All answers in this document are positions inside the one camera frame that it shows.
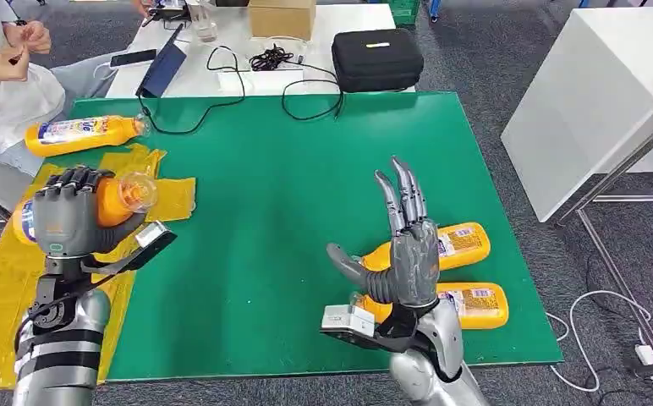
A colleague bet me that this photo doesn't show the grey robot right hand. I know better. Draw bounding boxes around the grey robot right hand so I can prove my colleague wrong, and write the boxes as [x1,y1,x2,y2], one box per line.
[326,156,442,309]

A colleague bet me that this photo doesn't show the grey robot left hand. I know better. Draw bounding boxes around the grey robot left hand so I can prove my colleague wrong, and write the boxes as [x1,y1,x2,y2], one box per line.
[31,165,149,260]

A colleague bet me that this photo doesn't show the orange drink bottle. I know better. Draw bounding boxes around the orange drink bottle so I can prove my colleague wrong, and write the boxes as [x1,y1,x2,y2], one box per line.
[359,222,491,273]
[350,282,510,331]
[11,170,159,246]
[24,114,150,158]

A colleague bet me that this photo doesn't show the person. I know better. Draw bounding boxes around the person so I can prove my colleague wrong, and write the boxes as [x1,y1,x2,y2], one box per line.
[0,0,123,176]

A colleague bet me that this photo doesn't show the green table mat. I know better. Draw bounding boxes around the green table mat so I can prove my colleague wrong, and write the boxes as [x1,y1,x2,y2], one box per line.
[70,91,565,384]

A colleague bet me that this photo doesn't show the black smartphone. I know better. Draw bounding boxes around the black smartphone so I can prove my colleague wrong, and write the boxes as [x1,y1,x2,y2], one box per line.
[108,48,158,70]

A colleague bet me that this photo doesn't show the black zipped carrying case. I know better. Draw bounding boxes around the black zipped carrying case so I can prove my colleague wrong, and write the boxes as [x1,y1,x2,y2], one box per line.
[331,28,425,95]

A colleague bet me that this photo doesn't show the tilted white board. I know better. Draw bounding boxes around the tilted white board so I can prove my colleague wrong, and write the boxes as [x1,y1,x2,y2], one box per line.
[500,6,653,224]

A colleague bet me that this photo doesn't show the flat white box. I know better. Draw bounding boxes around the flat white box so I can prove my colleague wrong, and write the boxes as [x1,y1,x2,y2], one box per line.
[217,68,305,94]

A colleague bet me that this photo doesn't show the clear plastic cup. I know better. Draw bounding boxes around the clear plastic cup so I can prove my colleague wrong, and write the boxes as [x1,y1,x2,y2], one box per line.
[188,0,220,44]

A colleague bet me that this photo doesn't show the white table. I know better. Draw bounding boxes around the white table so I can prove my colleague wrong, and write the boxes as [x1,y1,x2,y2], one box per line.
[105,3,416,100]

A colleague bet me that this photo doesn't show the green plastic crate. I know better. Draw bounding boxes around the green plastic crate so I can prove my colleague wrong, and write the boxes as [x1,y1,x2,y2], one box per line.
[384,0,422,27]

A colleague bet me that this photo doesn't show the brown cardboard box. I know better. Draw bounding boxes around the brown cardboard box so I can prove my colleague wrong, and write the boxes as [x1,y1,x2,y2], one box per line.
[247,0,317,42]

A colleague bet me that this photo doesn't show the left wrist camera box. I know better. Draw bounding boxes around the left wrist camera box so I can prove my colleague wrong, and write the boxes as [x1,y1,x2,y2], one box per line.
[82,220,178,277]

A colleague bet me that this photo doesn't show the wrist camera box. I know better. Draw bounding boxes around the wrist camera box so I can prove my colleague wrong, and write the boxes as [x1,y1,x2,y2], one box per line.
[82,220,178,277]
[320,304,377,344]

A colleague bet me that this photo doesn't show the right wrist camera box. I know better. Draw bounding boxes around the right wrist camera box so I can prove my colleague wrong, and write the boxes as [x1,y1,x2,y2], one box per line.
[320,304,377,344]

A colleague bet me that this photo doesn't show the white floor cable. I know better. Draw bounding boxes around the white floor cable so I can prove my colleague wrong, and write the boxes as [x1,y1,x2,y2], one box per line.
[544,289,653,394]

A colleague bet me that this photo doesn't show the looped black cable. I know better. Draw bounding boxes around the looped black cable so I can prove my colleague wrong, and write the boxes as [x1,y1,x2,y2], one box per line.
[280,60,346,123]

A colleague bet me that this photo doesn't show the long black cable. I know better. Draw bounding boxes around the long black cable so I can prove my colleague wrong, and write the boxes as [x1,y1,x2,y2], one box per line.
[137,45,248,136]

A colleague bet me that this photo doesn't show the metal stand frame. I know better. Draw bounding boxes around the metal stand frame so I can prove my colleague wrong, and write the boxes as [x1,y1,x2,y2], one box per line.
[550,80,653,365]

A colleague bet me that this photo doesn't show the bundled black cable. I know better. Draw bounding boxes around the bundled black cable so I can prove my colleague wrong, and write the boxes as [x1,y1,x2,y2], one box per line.
[248,44,305,73]

